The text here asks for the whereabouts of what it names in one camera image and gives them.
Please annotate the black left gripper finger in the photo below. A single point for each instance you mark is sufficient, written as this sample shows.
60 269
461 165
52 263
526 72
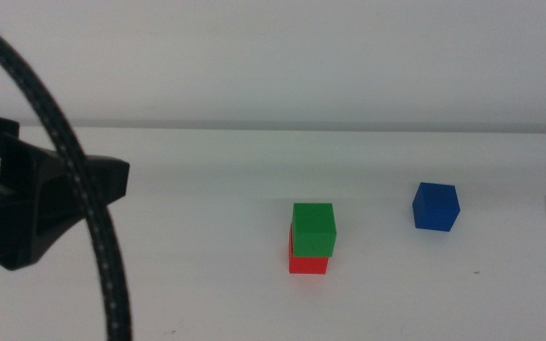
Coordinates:
7 232

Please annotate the blue cube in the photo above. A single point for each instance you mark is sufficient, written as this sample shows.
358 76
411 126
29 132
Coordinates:
436 208

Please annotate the green cube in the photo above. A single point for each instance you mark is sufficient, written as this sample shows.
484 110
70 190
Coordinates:
313 229

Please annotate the red cube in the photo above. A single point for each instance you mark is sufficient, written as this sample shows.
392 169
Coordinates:
307 266

